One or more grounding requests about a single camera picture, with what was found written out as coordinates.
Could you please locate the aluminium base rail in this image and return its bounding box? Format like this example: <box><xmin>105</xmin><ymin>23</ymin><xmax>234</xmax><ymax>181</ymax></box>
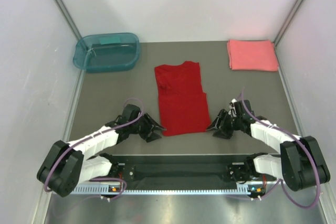
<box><xmin>41</xmin><ymin>162</ymin><xmax>329</xmax><ymax>196</ymax></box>

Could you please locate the red t-shirt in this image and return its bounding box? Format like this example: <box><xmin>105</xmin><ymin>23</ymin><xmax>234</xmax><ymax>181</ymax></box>
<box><xmin>154</xmin><ymin>61</ymin><xmax>211</xmax><ymax>136</ymax></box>

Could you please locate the teal plastic bin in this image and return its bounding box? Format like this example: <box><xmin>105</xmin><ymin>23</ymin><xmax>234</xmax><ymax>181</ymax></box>
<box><xmin>72</xmin><ymin>33</ymin><xmax>141</xmax><ymax>73</ymax></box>

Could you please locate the black mounting plate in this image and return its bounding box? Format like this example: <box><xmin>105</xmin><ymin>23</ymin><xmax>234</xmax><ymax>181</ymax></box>
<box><xmin>108</xmin><ymin>155</ymin><xmax>262</xmax><ymax>190</ymax></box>

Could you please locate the folded pink t-shirt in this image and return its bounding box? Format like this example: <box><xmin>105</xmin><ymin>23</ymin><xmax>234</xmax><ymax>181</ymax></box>
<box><xmin>227</xmin><ymin>39</ymin><xmax>279</xmax><ymax>72</ymax></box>

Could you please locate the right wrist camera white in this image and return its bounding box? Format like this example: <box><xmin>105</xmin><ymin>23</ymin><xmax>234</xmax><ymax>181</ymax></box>
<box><xmin>228</xmin><ymin>99</ymin><xmax>237</xmax><ymax>117</ymax></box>

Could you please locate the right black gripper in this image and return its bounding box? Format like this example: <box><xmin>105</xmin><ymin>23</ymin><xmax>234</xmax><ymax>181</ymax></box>
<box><xmin>206</xmin><ymin>109</ymin><xmax>243</xmax><ymax>138</ymax></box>

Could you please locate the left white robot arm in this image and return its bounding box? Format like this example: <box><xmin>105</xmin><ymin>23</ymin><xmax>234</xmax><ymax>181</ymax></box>
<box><xmin>37</xmin><ymin>104</ymin><xmax>165</xmax><ymax>197</ymax></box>

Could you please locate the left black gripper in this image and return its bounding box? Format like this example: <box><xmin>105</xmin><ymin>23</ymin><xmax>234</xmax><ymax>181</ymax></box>
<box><xmin>129</xmin><ymin>112</ymin><xmax>165</xmax><ymax>142</ymax></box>

